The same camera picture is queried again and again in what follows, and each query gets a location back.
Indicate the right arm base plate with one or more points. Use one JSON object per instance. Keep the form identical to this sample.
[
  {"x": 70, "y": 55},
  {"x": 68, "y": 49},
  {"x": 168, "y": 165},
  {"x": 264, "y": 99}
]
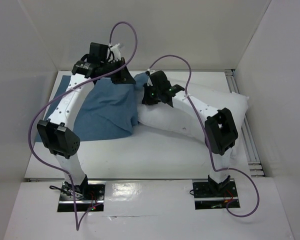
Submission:
[{"x": 207, "y": 199}]

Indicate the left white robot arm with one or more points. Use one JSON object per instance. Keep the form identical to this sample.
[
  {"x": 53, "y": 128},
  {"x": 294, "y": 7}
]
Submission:
[{"x": 56, "y": 132}]

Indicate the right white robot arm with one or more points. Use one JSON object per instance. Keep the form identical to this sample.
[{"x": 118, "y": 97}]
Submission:
[{"x": 218, "y": 126}]

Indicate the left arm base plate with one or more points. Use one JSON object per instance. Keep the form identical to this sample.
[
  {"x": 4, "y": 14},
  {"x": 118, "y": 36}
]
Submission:
[{"x": 93, "y": 198}]

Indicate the white pillow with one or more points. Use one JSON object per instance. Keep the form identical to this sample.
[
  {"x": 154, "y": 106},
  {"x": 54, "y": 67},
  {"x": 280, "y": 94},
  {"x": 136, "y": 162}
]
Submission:
[{"x": 164, "y": 117}]

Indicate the aluminium rail frame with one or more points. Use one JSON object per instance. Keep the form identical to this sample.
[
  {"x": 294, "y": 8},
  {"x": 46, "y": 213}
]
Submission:
[{"x": 253, "y": 159}]

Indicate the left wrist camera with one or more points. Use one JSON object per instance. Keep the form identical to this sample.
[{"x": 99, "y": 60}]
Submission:
[{"x": 116, "y": 49}]

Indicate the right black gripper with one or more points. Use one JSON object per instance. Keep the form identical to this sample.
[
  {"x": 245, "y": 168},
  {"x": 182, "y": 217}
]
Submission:
[{"x": 150, "y": 97}]

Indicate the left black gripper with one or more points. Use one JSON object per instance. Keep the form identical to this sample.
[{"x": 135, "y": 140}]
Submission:
[{"x": 124, "y": 77}]

